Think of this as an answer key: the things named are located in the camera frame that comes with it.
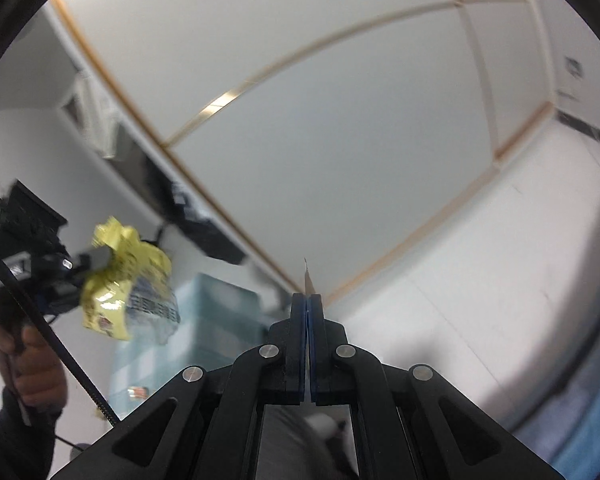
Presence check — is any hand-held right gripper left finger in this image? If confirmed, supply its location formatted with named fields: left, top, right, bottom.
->
left=50, top=294, right=308, bottom=480

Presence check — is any yellow snack packet clear window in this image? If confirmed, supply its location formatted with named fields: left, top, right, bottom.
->
left=80, top=216, right=181, bottom=343

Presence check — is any person's left forearm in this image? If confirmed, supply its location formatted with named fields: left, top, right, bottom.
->
left=0, top=390, right=63, bottom=480

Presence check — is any brown foil sachet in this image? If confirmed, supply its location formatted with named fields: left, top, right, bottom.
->
left=302, top=257, right=317, bottom=297

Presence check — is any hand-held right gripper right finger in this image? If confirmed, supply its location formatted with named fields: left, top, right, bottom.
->
left=310, top=296, right=566, bottom=480

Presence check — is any dark blurred object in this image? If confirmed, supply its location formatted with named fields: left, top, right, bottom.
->
left=115, top=125, right=246, bottom=266

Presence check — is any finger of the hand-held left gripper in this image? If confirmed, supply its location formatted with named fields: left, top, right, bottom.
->
left=77, top=249, right=113, bottom=274

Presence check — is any black ribbed cable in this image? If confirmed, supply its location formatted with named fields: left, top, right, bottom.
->
left=0, top=237, right=121, bottom=426

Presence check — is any person's left hand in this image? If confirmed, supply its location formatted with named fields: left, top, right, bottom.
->
left=0, top=325, right=68, bottom=408

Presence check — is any white air conditioner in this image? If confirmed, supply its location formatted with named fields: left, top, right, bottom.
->
left=57, top=72, right=123, bottom=158

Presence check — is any teal checkered tablecloth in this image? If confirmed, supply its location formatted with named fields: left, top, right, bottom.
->
left=110, top=272, right=263, bottom=411

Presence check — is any blue blurred cloth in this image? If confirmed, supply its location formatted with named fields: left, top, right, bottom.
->
left=550, top=375, right=600, bottom=471

